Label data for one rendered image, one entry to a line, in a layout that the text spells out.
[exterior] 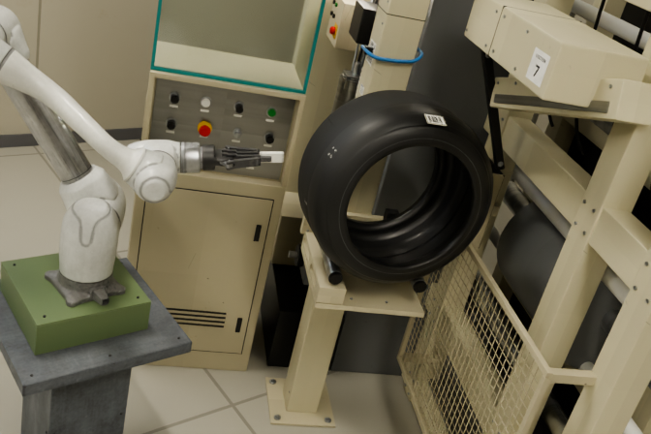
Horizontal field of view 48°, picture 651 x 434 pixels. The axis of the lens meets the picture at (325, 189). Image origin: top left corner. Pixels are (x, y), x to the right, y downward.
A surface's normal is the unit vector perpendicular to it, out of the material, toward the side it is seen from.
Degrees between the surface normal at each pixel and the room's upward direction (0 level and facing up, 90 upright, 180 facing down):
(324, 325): 90
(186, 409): 0
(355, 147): 61
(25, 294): 0
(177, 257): 90
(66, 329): 90
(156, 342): 0
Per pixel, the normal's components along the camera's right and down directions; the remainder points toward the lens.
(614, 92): -0.96, -0.13
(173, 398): 0.22, -0.88
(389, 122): 0.00, -0.34
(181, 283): 0.15, 0.45
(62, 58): 0.58, 0.46
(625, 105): 0.21, 0.15
